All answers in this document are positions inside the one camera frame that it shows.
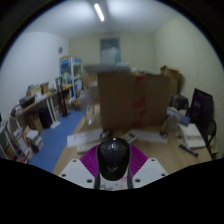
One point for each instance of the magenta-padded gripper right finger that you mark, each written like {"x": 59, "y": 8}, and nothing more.
{"x": 149, "y": 171}

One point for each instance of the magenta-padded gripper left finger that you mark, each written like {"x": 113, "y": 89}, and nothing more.
{"x": 77, "y": 173}

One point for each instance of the black computer mouse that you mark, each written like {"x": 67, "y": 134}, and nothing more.
{"x": 113, "y": 158}

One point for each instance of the white paper sheet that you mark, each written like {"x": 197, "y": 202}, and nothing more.
{"x": 150, "y": 136}

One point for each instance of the white remote control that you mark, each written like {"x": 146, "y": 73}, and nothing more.
{"x": 128, "y": 137}

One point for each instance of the black marker pen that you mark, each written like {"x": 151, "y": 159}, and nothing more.
{"x": 188, "y": 150}

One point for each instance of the open white book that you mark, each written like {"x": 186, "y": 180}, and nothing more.
{"x": 192, "y": 135}

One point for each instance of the low shelf unit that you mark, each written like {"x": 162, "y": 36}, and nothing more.
{"x": 18, "y": 143}

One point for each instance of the black chair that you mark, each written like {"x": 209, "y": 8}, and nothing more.
{"x": 211, "y": 136}

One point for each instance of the large brown cardboard box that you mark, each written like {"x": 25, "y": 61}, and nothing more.
{"x": 133, "y": 100}

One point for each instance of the black monitor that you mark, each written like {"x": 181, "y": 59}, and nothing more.
{"x": 201, "y": 108}

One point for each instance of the cluttered white side desk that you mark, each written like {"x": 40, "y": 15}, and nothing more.
{"x": 40, "y": 100}

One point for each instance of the small brown cardboard box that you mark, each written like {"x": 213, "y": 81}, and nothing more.
{"x": 170, "y": 80}

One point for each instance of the glass display cabinet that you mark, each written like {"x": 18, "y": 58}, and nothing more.
{"x": 71, "y": 71}

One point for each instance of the ceiling tube light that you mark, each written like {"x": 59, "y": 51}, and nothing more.
{"x": 99, "y": 12}

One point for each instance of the round wall clock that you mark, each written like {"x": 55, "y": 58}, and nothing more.
{"x": 61, "y": 50}

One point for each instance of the grey wall poster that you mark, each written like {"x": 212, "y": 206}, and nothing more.
{"x": 110, "y": 50}

